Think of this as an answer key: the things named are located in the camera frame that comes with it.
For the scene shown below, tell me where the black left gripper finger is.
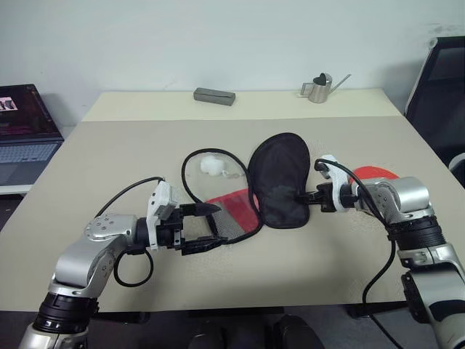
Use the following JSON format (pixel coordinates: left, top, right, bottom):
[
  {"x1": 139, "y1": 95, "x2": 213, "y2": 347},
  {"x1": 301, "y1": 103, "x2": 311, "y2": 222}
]
[
  {"x1": 181, "y1": 203, "x2": 223, "y2": 219},
  {"x1": 181, "y1": 235, "x2": 230, "y2": 257}
]

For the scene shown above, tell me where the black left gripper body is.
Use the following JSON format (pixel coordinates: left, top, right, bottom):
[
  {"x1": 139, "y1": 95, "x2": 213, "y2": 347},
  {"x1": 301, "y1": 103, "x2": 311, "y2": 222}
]
[{"x1": 158, "y1": 204, "x2": 187, "y2": 256}]

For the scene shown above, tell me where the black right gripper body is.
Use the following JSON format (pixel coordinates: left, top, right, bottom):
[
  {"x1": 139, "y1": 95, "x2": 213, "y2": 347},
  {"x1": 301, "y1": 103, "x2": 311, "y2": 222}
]
[{"x1": 315, "y1": 183, "x2": 341, "y2": 214}]

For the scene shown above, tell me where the black red paddle case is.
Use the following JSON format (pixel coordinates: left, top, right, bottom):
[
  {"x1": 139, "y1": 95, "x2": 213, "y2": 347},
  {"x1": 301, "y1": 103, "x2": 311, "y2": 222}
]
[{"x1": 180, "y1": 132, "x2": 312, "y2": 246}]

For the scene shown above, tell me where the white fluffy pompom keychain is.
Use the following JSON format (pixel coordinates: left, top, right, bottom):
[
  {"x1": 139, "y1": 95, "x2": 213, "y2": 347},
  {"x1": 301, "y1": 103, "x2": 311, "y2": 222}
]
[{"x1": 198, "y1": 155, "x2": 243, "y2": 180}]

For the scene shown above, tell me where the red table tennis paddle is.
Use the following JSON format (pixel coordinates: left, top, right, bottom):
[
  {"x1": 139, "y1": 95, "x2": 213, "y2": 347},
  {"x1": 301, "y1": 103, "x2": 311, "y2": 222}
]
[{"x1": 351, "y1": 164, "x2": 401, "y2": 182}]

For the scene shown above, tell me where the silver metal watering can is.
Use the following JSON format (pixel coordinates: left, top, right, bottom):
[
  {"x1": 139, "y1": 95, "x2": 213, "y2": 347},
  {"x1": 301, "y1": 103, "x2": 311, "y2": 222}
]
[{"x1": 300, "y1": 72, "x2": 352, "y2": 105}]

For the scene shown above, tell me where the grey rectangular box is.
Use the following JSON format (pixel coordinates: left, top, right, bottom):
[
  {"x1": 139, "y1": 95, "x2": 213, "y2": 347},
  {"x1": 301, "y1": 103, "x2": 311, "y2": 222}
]
[{"x1": 193, "y1": 87, "x2": 236, "y2": 107}]

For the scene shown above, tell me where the dark rounded shape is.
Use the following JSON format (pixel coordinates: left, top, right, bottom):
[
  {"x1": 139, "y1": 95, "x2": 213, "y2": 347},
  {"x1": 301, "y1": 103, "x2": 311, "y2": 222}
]
[{"x1": 272, "y1": 313, "x2": 325, "y2": 349}]

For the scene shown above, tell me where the black office chair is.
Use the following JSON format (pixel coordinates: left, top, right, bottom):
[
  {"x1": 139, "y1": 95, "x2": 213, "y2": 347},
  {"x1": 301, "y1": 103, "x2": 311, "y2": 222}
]
[{"x1": 403, "y1": 36, "x2": 465, "y2": 176}]

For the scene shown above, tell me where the white laptop stand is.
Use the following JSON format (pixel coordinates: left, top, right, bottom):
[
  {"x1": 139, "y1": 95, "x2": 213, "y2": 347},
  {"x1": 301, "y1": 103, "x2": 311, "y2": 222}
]
[{"x1": 0, "y1": 182, "x2": 36, "y2": 196}]

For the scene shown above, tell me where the open laptop computer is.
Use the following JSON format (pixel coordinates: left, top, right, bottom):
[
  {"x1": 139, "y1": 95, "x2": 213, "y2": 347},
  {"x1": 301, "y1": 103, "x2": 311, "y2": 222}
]
[{"x1": 0, "y1": 84, "x2": 65, "y2": 187}]

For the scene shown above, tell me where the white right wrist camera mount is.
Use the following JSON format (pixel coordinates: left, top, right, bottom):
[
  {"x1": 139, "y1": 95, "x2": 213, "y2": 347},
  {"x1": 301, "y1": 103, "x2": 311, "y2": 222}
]
[{"x1": 314, "y1": 154, "x2": 360, "y2": 212}]

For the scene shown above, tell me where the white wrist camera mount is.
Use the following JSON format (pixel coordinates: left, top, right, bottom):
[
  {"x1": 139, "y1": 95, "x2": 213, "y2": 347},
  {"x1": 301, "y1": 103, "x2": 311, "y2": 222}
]
[
  {"x1": 314, "y1": 154, "x2": 360, "y2": 212},
  {"x1": 146, "y1": 180, "x2": 182, "y2": 252}
]

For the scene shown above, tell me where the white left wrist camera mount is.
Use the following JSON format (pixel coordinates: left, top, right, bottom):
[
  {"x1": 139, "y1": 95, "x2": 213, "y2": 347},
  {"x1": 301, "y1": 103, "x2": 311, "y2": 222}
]
[{"x1": 146, "y1": 180, "x2": 182, "y2": 252}]

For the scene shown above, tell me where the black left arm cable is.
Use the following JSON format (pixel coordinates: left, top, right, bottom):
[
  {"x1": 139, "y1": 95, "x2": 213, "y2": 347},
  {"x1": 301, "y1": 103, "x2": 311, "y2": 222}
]
[{"x1": 93, "y1": 177, "x2": 167, "y2": 288}]

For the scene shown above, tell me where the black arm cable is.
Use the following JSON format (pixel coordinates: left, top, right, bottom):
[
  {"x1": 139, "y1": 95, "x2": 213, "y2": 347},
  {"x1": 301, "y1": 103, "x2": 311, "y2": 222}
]
[
  {"x1": 93, "y1": 177, "x2": 167, "y2": 288},
  {"x1": 314, "y1": 158, "x2": 399, "y2": 349}
]

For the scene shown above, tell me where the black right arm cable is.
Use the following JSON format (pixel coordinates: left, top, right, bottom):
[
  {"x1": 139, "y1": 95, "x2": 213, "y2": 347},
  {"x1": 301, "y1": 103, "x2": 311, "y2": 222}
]
[{"x1": 314, "y1": 158, "x2": 399, "y2": 349}]

